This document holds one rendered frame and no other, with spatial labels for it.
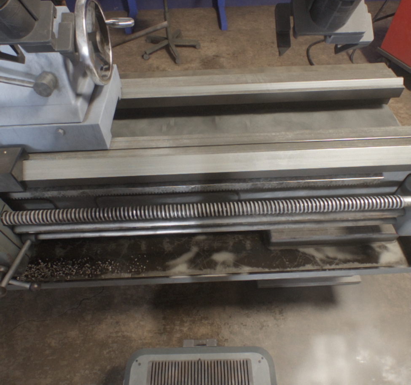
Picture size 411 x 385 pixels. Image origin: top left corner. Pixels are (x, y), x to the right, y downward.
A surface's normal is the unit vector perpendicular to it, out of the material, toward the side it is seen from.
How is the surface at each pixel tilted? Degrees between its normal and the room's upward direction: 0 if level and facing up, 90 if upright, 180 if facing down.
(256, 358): 0
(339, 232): 0
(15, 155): 0
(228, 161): 36
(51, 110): 62
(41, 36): 30
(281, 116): 17
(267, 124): 11
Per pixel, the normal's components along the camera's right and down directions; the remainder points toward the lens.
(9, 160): -0.02, -0.63
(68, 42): -0.01, -0.16
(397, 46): -0.93, 0.30
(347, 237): 0.04, 0.77
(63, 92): 0.03, 0.45
